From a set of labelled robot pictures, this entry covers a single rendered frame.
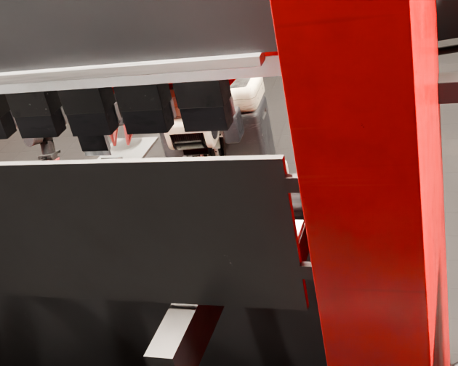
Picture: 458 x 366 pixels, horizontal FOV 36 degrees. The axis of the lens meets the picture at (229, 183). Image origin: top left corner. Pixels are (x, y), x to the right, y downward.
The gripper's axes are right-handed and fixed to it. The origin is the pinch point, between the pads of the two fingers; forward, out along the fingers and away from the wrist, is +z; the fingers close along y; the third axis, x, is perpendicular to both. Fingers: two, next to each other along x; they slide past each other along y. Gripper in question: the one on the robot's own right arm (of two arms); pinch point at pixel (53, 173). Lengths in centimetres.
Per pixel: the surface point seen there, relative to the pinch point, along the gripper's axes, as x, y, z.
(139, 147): 51, 35, -13
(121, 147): 44, 33, -14
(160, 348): 73, 122, 23
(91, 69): 60, 93, -47
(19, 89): 23, 62, -42
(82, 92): 45, 66, -39
